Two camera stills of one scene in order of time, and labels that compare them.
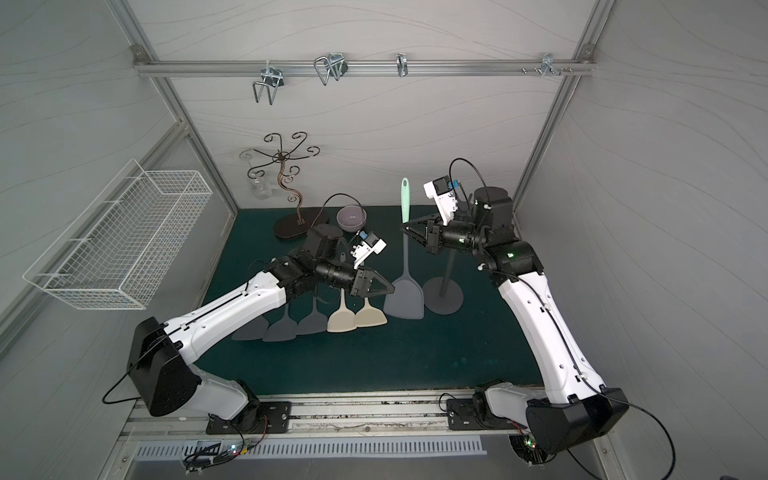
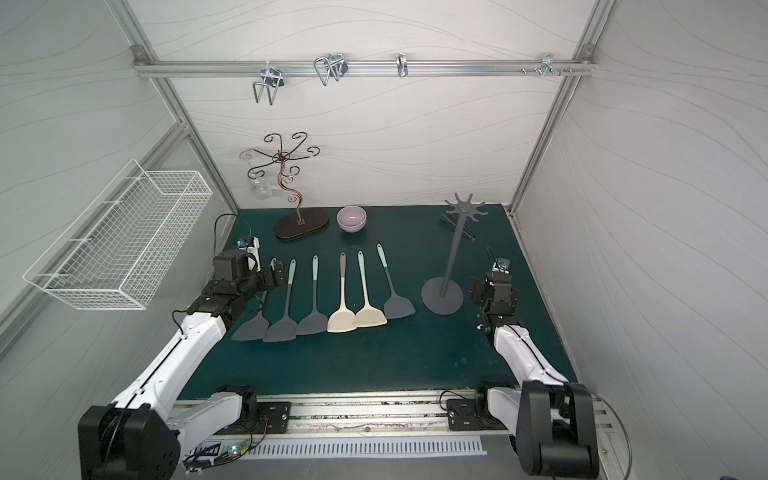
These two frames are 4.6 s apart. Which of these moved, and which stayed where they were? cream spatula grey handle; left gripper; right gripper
Moved: right gripper; left gripper
Stayed: cream spatula grey handle
